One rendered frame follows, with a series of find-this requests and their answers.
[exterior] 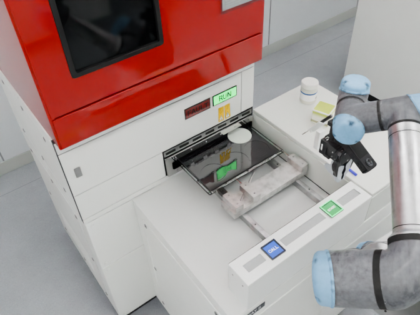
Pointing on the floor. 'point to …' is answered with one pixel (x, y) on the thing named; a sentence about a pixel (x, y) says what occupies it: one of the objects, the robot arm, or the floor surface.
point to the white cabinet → (302, 301)
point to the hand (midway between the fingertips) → (340, 180)
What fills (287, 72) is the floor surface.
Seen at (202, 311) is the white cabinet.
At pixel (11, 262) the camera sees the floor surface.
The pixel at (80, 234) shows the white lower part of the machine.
